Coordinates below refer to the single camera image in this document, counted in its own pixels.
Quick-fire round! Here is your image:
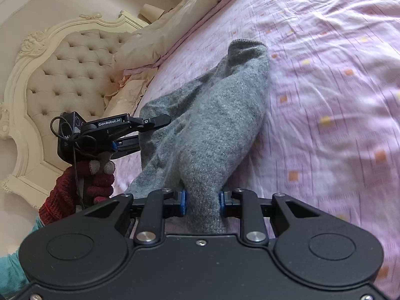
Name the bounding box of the teal sleeve forearm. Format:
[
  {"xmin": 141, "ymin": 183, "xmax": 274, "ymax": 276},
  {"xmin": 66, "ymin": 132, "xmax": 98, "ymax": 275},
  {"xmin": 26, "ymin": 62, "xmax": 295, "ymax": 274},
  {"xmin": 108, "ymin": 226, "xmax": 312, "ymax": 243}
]
[{"xmin": 0, "ymin": 214, "xmax": 45, "ymax": 299}]

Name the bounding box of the beige bedside lamp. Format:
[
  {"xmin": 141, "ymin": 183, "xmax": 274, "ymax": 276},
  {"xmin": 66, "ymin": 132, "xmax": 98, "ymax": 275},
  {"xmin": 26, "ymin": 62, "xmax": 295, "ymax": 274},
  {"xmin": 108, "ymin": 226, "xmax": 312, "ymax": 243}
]
[{"xmin": 139, "ymin": 3, "xmax": 165, "ymax": 24}]

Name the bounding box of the cream embroidered pillow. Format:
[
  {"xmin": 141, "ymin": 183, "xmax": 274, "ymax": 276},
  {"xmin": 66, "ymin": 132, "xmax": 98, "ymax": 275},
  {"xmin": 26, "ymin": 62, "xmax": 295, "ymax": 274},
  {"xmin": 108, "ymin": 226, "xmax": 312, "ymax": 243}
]
[{"xmin": 102, "ymin": 68, "xmax": 158, "ymax": 118}]

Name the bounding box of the pink patterned bed sheet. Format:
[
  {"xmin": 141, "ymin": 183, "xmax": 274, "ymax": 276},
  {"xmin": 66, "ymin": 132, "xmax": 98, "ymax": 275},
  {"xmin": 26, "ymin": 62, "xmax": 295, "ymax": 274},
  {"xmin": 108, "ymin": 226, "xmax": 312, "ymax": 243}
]
[{"xmin": 110, "ymin": 0, "xmax": 400, "ymax": 291}]

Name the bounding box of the grey argyle knit sweater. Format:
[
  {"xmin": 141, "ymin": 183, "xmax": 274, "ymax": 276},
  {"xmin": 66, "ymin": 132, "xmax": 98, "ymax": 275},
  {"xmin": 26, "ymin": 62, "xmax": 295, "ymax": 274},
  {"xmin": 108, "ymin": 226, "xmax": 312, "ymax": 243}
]
[{"xmin": 127, "ymin": 39, "xmax": 269, "ymax": 234}]

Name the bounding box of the left hand dark red glove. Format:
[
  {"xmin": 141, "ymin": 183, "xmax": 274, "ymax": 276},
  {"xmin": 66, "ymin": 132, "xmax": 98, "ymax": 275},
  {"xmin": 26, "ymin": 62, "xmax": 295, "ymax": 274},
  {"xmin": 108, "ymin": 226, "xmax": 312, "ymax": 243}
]
[{"xmin": 36, "ymin": 160, "xmax": 115, "ymax": 228}]

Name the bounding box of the cream tufted headboard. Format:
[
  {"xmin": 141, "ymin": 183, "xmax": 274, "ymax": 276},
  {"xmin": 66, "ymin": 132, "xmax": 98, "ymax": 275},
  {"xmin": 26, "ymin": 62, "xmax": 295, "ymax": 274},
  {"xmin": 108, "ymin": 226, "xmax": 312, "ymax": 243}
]
[{"xmin": 1, "ymin": 11, "xmax": 145, "ymax": 208}]

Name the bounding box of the beige duvet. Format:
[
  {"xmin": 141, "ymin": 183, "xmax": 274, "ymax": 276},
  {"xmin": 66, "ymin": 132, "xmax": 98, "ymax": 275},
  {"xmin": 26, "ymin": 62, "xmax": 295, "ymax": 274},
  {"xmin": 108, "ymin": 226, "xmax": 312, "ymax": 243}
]
[{"xmin": 112, "ymin": 0, "xmax": 231, "ymax": 73}]

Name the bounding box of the black cable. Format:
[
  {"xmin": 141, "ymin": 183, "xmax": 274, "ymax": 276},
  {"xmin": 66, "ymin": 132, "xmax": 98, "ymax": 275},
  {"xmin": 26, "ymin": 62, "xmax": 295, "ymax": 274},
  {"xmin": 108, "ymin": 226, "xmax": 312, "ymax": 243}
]
[{"xmin": 49, "ymin": 115, "xmax": 87, "ymax": 210}]

